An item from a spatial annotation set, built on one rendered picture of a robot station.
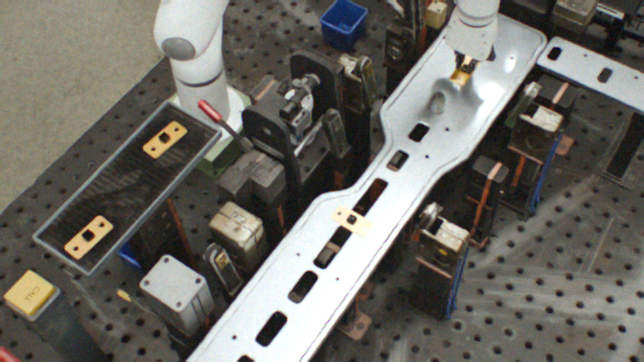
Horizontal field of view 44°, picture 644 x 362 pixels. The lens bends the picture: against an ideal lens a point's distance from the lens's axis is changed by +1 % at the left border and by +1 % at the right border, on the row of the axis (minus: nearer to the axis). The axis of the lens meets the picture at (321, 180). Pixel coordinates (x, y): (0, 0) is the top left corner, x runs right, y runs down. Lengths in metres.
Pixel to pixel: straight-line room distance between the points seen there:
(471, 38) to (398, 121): 0.23
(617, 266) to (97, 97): 2.04
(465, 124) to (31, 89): 2.01
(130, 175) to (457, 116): 0.71
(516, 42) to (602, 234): 0.50
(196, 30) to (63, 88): 1.65
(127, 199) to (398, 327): 0.69
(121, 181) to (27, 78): 1.88
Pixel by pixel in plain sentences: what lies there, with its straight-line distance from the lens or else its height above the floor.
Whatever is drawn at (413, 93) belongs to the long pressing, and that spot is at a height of 1.00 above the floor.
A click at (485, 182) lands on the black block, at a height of 0.96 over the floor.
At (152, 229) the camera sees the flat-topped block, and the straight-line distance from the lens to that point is 1.56.
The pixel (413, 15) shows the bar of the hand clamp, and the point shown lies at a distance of 1.76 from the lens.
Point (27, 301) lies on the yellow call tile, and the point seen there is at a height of 1.16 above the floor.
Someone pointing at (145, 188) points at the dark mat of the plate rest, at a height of 1.16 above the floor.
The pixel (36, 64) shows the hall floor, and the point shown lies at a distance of 3.37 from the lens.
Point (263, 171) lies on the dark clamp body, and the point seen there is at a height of 1.08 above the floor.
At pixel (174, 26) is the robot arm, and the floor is 1.21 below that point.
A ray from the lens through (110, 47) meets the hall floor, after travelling 3.34.
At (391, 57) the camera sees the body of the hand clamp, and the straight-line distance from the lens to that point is 1.88.
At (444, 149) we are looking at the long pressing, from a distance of 1.68.
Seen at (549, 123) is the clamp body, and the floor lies 1.04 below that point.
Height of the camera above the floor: 2.38
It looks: 58 degrees down
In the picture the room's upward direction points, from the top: 4 degrees counter-clockwise
